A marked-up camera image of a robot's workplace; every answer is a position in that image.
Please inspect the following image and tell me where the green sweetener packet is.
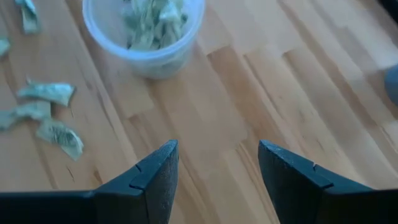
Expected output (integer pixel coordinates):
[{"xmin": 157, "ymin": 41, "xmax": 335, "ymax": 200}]
[
  {"xmin": 160, "ymin": 23, "xmax": 185, "ymax": 47},
  {"xmin": 0, "ymin": 100, "xmax": 53, "ymax": 132},
  {"xmin": 35, "ymin": 119, "xmax": 85, "ymax": 162},
  {"xmin": 127, "ymin": 30, "xmax": 162, "ymax": 52},
  {"xmin": 14, "ymin": 0, "xmax": 41, "ymax": 34},
  {"xmin": 16, "ymin": 76, "xmax": 78, "ymax": 108},
  {"xmin": 157, "ymin": 0, "xmax": 189, "ymax": 26},
  {"xmin": 123, "ymin": 0, "xmax": 150, "ymax": 32}
]

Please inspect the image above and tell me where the lavender faceted mug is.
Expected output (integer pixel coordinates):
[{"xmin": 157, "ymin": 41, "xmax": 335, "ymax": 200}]
[{"xmin": 384, "ymin": 63, "xmax": 398, "ymax": 106}]

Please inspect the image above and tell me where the clear plastic cup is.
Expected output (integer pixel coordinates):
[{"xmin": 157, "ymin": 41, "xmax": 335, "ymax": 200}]
[{"xmin": 82, "ymin": 0, "xmax": 206, "ymax": 80}]

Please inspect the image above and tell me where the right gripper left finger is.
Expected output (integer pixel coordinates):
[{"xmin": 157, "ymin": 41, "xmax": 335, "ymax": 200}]
[{"xmin": 0, "ymin": 139, "xmax": 180, "ymax": 224}]

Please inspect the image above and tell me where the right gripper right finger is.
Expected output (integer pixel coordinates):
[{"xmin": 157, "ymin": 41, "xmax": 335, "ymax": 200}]
[{"xmin": 257, "ymin": 139, "xmax": 398, "ymax": 224}]

